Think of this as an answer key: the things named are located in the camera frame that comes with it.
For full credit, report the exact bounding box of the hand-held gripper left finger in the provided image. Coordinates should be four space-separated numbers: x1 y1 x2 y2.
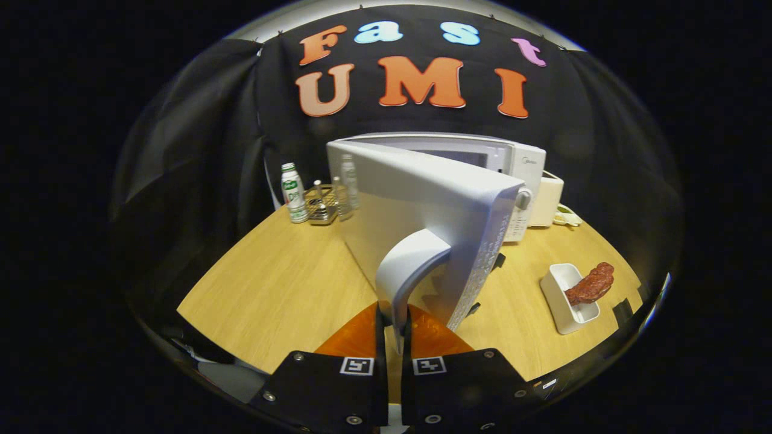
247 301 390 430

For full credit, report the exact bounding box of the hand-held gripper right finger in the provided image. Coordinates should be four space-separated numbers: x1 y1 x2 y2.
401 304 537 430

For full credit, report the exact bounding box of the white microwave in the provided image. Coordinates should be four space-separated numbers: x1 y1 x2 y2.
326 133 548 353

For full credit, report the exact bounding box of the reddish brown meat piece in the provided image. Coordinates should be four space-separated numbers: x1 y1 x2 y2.
565 262 615 305

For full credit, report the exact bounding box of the white rectangular dish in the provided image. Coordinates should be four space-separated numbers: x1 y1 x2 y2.
540 263 601 335

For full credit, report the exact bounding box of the white green drink bottle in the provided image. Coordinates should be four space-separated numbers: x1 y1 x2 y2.
280 163 308 224

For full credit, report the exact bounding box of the cream toaster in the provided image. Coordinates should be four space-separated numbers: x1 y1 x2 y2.
530 171 565 228

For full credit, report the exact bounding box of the metal wire condiment rack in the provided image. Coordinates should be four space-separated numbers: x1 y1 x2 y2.
305 180 344 226

